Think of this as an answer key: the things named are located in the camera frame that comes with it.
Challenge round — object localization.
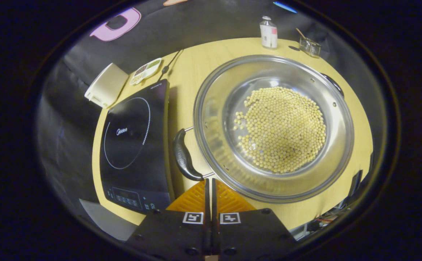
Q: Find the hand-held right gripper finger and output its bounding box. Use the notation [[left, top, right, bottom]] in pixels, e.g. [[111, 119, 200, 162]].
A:
[[212, 178, 298, 256], [126, 178, 211, 256]]

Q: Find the black induction cooktop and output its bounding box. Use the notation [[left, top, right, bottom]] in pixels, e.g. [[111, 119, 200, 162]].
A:
[[99, 79, 175, 214]]

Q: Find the steel pot with black handles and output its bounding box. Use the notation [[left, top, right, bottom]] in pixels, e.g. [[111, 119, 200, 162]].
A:
[[173, 54, 355, 203]]

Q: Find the pile of soybeans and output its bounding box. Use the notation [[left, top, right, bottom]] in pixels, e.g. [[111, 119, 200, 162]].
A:
[[233, 86, 327, 174]]

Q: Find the white divided bean dish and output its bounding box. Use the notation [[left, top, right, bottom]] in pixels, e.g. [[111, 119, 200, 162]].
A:
[[129, 58, 163, 86]]

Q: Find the white toaster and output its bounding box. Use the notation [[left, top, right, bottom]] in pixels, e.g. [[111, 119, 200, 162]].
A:
[[84, 63, 129, 108]]

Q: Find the white bottle with pink label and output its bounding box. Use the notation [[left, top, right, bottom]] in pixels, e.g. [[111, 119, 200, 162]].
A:
[[259, 16, 278, 49]]

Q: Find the clear glass cup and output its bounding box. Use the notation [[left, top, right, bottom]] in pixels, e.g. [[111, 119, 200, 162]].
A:
[[299, 36, 322, 58]]

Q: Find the black power cable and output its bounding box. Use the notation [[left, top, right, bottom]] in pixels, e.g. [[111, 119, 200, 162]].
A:
[[156, 49, 184, 82]]

